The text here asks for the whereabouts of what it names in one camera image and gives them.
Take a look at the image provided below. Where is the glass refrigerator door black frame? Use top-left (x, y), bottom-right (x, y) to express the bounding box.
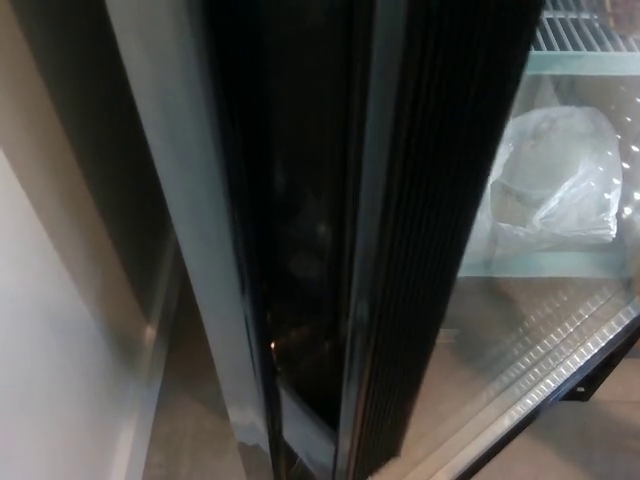
top-left (344, 0), bottom-right (640, 480)

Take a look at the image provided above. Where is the black glass-door refrigerator body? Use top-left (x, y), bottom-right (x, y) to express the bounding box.
top-left (104, 0), bottom-right (362, 480)

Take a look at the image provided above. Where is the teal-edged steel bottom shelf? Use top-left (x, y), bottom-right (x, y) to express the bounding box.
top-left (457, 243), bottom-right (629, 279)

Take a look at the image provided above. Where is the large white plastic bag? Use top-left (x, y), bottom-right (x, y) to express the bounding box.
top-left (485, 106), bottom-right (626, 247)

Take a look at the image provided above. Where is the white plastic bag at edge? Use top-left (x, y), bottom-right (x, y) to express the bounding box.
top-left (618, 144), bottom-right (640, 239)

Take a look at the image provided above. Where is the white wire refrigerator shelf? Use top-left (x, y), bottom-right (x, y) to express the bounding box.
top-left (528, 0), bottom-right (640, 76)

